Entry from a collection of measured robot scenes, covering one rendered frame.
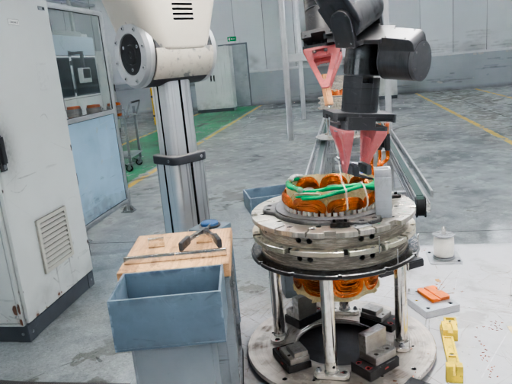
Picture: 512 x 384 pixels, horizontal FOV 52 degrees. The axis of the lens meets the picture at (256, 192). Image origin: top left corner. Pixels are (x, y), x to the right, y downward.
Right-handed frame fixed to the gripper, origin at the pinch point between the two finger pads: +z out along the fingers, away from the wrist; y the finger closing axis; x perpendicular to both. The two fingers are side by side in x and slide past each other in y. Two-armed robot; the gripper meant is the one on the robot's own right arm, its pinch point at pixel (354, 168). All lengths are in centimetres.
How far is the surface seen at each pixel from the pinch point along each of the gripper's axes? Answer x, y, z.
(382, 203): 5.2, 7.6, 7.5
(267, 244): 9.1, -12.0, 16.4
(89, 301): 241, -81, 138
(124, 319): -7.4, -36.4, 21.5
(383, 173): 5.2, 7.4, 2.0
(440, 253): 52, 47, 36
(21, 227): 208, -109, 77
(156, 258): 6.6, -32.0, 17.5
